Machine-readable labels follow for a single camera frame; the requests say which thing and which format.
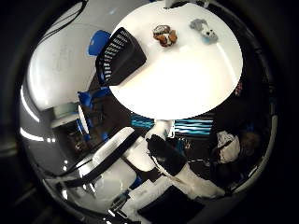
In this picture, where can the black slatted container basket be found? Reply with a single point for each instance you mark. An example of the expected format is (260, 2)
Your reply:
(121, 59)

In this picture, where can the blue plastic chair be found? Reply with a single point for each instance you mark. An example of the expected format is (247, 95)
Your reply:
(85, 99)
(98, 42)

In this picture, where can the grey plush animal toy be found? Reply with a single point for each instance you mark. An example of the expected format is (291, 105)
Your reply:
(205, 31)

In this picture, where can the orange striped tiger plush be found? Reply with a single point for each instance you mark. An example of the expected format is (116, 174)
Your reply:
(165, 35)

